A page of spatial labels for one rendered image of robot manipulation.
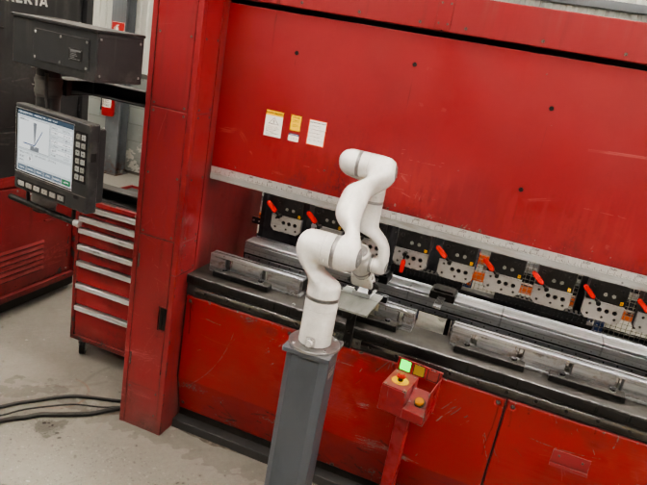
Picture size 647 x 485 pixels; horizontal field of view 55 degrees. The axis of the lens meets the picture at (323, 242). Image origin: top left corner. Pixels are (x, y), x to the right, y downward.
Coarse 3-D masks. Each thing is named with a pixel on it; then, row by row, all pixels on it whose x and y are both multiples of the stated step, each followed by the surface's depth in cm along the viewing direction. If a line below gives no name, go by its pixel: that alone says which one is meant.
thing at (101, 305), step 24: (96, 216) 347; (120, 216) 340; (96, 240) 351; (120, 240) 344; (96, 264) 355; (120, 264) 349; (72, 288) 365; (96, 288) 360; (120, 288) 353; (72, 312) 369; (96, 312) 362; (120, 312) 357; (72, 336) 374; (96, 336) 368; (120, 336) 361
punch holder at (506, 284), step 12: (492, 252) 259; (492, 264) 260; (504, 264) 259; (516, 264) 257; (492, 276) 261; (504, 276) 259; (516, 276) 258; (492, 288) 262; (504, 288) 261; (516, 288) 259
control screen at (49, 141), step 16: (32, 128) 253; (48, 128) 248; (64, 128) 244; (32, 144) 255; (48, 144) 250; (64, 144) 246; (32, 160) 257; (48, 160) 252; (64, 160) 247; (48, 176) 254; (64, 176) 249
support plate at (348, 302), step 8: (344, 288) 285; (352, 288) 287; (344, 296) 275; (352, 296) 277; (376, 296) 282; (344, 304) 267; (352, 304) 268; (360, 304) 270; (368, 304) 271; (376, 304) 274; (352, 312) 261; (360, 312) 262; (368, 312) 263
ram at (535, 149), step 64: (256, 64) 277; (320, 64) 267; (384, 64) 257; (448, 64) 248; (512, 64) 240; (576, 64) 232; (256, 128) 284; (384, 128) 263; (448, 128) 254; (512, 128) 245; (576, 128) 237; (640, 128) 230; (320, 192) 280; (448, 192) 260; (512, 192) 251; (576, 192) 243; (640, 192) 235; (512, 256) 257; (576, 256) 248; (640, 256) 240
